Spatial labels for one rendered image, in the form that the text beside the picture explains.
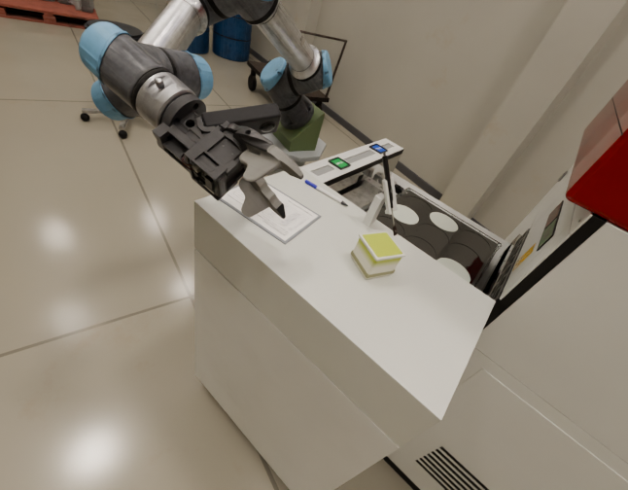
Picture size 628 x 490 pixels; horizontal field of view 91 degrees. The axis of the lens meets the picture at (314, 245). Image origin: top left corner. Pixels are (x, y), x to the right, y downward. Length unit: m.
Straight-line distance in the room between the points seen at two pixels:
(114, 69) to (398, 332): 0.59
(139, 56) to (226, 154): 0.17
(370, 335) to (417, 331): 0.10
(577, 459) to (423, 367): 0.55
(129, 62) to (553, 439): 1.12
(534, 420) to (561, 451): 0.09
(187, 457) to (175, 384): 0.28
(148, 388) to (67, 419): 0.26
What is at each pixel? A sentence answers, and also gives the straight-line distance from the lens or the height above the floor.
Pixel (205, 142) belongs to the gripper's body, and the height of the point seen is 1.21.
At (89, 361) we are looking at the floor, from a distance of 1.64.
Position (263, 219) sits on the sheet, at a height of 0.97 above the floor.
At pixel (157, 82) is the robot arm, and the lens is 0.49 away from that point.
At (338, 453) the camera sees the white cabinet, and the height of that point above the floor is 0.60.
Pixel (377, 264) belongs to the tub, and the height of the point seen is 1.01.
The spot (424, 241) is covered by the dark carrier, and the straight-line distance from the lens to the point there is 0.97.
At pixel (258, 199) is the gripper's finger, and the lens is 0.51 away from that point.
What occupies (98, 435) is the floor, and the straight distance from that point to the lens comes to 1.51.
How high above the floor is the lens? 1.41
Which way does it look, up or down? 41 degrees down
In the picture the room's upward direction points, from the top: 19 degrees clockwise
